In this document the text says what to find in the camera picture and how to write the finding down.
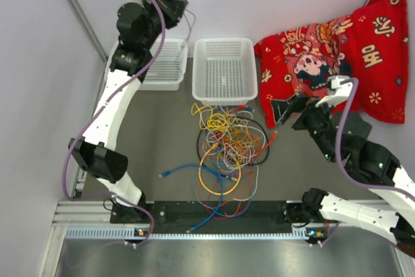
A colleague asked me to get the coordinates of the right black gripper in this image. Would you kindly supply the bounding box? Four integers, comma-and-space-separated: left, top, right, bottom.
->
269, 93, 340, 163

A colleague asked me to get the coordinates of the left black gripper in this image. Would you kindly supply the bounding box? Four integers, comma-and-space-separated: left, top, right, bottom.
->
139, 0, 186, 49

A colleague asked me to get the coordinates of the thin dark brown wire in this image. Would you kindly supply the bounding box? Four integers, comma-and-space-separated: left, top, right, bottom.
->
157, 0, 197, 47

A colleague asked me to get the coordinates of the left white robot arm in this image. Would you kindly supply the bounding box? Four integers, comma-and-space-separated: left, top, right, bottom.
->
68, 0, 188, 223

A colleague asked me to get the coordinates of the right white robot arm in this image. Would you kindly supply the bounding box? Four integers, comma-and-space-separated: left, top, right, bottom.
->
271, 93, 414, 257

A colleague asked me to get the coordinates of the left white plastic basket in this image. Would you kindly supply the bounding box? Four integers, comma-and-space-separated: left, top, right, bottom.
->
103, 38, 189, 91

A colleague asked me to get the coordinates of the white plastic basket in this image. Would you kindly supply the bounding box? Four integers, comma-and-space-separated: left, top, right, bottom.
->
103, 38, 189, 91
192, 37, 258, 106

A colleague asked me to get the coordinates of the right white plastic basket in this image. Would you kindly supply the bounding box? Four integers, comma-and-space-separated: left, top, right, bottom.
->
192, 37, 258, 106

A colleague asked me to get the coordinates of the red patterned pillow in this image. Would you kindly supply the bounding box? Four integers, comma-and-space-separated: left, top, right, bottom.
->
254, 0, 409, 128

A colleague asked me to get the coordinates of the red ethernet cable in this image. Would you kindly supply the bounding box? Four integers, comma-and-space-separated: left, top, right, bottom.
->
249, 130, 279, 158

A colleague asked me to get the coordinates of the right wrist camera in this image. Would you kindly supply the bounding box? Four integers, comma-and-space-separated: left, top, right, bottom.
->
316, 75, 353, 108

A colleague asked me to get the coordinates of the white thin cable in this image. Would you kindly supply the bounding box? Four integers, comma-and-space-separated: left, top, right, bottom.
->
223, 156, 260, 202

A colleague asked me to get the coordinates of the orange thin cable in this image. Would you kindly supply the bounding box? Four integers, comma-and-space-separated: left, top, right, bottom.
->
194, 166, 257, 219

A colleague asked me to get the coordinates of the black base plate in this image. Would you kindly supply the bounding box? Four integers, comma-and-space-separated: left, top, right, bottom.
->
110, 200, 307, 226

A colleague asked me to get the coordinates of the white slotted cable duct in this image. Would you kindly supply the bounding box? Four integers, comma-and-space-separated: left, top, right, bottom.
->
65, 226, 323, 240

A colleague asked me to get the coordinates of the aluminium frame rail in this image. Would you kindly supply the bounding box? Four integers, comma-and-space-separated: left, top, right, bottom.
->
52, 201, 112, 226

